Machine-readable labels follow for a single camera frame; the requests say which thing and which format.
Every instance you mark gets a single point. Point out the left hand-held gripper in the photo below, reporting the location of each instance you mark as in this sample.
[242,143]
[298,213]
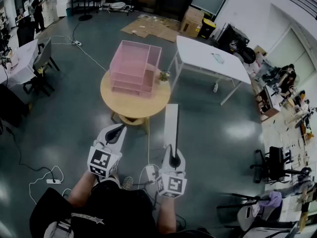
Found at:
[104,161]

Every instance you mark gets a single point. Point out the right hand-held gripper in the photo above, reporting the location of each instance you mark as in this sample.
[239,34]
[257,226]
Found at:
[172,183]

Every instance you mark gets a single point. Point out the pink tiered tray organizer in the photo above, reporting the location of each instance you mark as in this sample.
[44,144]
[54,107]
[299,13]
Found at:
[128,63]

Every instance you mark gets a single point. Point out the person's left forearm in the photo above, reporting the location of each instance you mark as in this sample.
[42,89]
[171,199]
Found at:
[80,190]

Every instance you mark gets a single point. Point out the person's right forearm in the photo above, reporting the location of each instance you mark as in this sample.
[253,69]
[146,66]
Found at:
[166,214]

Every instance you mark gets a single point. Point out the large white power strip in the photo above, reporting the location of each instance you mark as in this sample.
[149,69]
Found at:
[151,173]

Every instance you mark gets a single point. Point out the round wooden side table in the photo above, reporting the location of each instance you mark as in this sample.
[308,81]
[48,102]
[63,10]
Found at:
[133,105]

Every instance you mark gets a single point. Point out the person's right checkered shoe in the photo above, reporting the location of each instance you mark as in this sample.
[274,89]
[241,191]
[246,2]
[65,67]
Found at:
[126,183]

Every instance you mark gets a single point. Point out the small white power strip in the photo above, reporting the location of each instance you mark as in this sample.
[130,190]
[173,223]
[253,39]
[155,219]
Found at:
[53,181]

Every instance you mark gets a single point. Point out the person's black clothing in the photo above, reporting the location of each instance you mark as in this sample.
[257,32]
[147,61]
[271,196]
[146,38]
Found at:
[119,212]

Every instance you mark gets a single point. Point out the small white bottle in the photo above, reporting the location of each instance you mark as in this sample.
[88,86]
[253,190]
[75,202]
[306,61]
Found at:
[216,87]

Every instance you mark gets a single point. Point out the small potted flowers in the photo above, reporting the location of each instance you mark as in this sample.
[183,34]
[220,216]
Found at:
[164,76]

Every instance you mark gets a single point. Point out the grey plastic chair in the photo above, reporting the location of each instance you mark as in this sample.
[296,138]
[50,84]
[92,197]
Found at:
[250,212]

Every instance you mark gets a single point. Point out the black office chair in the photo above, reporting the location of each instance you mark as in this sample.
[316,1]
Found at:
[275,162]

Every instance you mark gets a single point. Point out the white folding table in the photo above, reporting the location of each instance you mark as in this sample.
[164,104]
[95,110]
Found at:
[205,58]

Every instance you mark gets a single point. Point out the brown wooden desk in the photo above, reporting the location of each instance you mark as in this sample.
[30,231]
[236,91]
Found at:
[268,108]

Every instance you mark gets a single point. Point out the grey upholstered chair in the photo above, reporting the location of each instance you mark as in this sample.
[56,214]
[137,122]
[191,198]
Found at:
[43,57]

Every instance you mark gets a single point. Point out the purple cloth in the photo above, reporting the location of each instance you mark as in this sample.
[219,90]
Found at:
[276,198]

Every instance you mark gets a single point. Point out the clear plastic pouch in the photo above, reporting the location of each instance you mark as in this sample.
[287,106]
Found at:
[218,58]

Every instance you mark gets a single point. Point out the table with white cloth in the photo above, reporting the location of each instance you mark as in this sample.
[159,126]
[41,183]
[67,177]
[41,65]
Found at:
[21,63]

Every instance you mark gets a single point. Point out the flattened cardboard sheets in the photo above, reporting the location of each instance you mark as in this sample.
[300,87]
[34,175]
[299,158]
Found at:
[151,27]

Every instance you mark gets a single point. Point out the black round helmet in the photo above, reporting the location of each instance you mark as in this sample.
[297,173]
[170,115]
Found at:
[248,55]

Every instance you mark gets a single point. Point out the yellow black bin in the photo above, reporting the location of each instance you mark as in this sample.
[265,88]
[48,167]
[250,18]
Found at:
[207,28]

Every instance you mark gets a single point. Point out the black equipment case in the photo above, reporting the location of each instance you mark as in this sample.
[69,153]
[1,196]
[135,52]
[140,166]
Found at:
[231,37]

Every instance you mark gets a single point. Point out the brown cardboard box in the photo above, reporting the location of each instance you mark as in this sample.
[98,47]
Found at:
[192,21]

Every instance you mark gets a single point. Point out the black covered stand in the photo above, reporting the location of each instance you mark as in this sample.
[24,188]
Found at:
[24,31]

